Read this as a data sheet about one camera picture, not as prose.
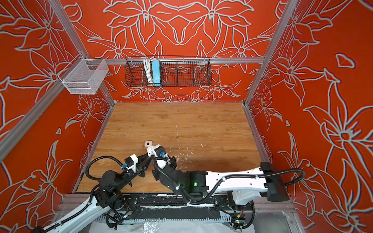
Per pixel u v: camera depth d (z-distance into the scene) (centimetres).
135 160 58
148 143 93
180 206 73
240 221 68
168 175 38
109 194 59
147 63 88
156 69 89
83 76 92
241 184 42
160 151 49
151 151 67
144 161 68
